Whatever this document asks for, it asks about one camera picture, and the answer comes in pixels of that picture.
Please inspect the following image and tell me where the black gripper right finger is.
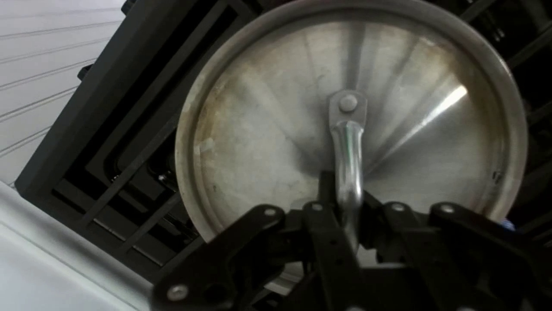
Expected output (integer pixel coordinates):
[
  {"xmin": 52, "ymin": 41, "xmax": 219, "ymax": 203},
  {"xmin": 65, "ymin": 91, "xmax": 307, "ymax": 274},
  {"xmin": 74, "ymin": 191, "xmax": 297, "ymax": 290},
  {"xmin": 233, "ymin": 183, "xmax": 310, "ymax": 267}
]
[{"xmin": 357, "ymin": 196, "xmax": 552, "ymax": 311}]

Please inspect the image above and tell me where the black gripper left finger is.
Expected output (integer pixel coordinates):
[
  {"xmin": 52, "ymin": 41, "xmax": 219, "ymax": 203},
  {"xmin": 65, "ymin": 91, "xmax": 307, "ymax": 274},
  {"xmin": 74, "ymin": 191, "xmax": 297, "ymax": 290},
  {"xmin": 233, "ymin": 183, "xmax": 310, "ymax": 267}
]
[{"xmin": 150, "ymin": 200, "xmax": 359, "ymax": 311}]

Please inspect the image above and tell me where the black gas stove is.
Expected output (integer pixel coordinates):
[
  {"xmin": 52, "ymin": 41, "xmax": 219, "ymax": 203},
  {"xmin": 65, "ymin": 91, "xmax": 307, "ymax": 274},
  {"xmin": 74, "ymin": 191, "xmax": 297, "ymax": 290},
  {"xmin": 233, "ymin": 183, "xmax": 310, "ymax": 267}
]
[{"xmin": 14, "ymin": 0, "xmax": 552, "ymax": 285}]

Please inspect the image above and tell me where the silver pot lid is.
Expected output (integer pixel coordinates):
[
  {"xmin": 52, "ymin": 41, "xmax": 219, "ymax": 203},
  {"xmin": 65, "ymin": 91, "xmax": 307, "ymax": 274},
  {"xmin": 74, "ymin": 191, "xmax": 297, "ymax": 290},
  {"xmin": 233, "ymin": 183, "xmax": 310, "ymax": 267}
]
[{"xmin": 172, "ymin": 0, "xmax": 529, "ymax": 245}]

